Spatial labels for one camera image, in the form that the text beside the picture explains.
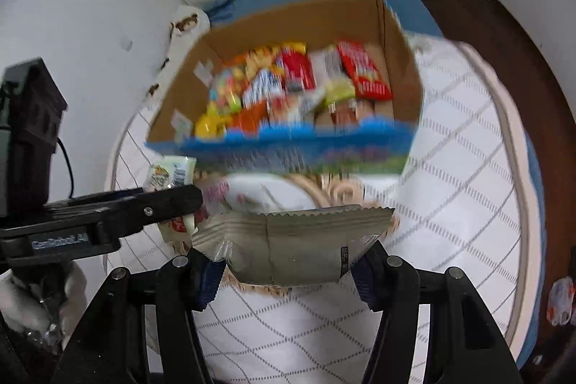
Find small white candy packet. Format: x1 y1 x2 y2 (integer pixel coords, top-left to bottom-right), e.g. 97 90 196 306
144 156 196 254

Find clear white cake packet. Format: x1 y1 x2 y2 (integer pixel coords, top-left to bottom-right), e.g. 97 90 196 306
192 205 395 288

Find yellow snack packet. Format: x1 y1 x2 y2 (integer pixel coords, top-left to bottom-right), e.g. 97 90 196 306
194 101 230 140

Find orange snack packet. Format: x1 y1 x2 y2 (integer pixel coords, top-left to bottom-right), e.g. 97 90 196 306
226 100 267 135

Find colourful candy bag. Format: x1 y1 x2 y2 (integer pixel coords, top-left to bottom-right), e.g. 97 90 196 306
207 66 249 116

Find red triangular snack packet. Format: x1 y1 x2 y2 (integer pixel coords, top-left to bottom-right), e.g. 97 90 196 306
275 43 316 92

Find plastic bag on floor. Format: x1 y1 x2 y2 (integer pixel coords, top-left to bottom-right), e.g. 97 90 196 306
547 276 575 326

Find Korean cheese noodle packet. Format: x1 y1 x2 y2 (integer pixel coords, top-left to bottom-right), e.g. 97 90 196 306
242 47 285 108

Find white patterned round mat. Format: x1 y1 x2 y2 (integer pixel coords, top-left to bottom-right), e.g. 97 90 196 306
102 30 530 384

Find white cookie packet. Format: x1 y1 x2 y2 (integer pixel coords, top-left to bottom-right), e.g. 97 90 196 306
267 88 325 126

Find bear print pillow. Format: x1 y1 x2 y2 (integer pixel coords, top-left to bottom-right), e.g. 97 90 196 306
145 5 211 103

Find brown pastry packet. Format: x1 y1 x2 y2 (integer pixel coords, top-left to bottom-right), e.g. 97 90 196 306
314 98 375 128

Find cardboard box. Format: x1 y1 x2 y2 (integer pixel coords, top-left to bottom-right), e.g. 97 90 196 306
145 0 423 175

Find beige cracker packet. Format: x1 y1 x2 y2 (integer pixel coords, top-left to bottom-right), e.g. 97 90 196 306
309 46 355 106

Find long red snack packet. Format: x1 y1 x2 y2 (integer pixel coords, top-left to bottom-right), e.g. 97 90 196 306
337 41 392 101

